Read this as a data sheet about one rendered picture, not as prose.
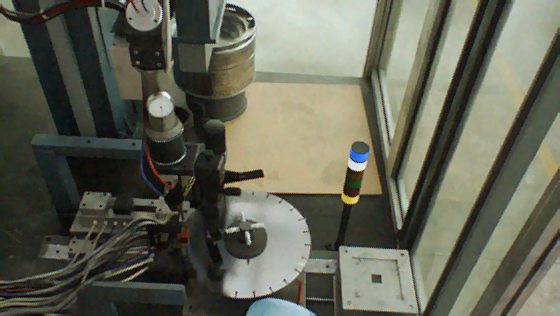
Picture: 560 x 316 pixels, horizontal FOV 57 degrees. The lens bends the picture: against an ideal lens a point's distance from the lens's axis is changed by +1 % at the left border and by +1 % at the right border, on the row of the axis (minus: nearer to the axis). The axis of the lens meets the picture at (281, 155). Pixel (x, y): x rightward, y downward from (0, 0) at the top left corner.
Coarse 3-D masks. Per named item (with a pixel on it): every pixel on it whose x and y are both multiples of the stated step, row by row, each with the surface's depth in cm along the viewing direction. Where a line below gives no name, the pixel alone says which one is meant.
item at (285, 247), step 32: (256, 192) 141; (192, 224) 132; (224, 224) 133; (288, 224) 134; (192, 256) 125; (224, 256) 126; (256, 256) 126; (288, 256) 126; (224, 288) 119; (256, 288) 120
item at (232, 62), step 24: (240, 24) 182; (216, 48) 164; (240, 48) 168; (192, 72) 171; (216, 72) 170; (240, 72) 175; (192, 96) 185; (216, 96) 177; (240, 96) 188; (216, 120) 189
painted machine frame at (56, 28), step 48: (48, 0) 135; (192, 0) 118; (48, 48) 150; (96, 48) 149; (192, 48) 127; (48, 96) 162; (96, 96) 162; (48, 144) 137; (96, 144) 138; (144, 144) 139
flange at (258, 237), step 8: (232, 224) 132; (224, 232) 130; (232, 232) 130; (256, 232) 130; (264, 232) 130; (224, 240) 128; (232, 240) 128; (240, 240) 127; (256, 240) 128; (264, 240) 128; (232, 248) 126; (240, 248) 126; (248, 248) 126; (256, 248) 127; (240, 256) 126; (248, 256) 126
